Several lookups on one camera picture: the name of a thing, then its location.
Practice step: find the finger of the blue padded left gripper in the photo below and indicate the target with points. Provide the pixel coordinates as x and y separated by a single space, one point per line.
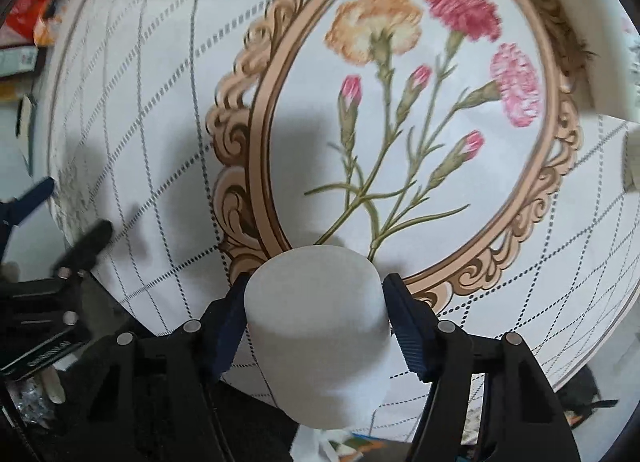
84 253
16 210

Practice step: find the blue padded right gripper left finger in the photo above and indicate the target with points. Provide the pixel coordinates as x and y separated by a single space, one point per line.
170 403

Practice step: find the plain white plastic cup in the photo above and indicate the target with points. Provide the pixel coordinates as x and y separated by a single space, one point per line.
318 322

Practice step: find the white cup with print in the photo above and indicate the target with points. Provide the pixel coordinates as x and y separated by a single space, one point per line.
611 43

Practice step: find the floral diamond pattern tablecloth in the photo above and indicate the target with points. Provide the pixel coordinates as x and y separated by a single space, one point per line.
443 140

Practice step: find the orange wet wipes pack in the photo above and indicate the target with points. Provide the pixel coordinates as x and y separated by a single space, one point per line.
48 22

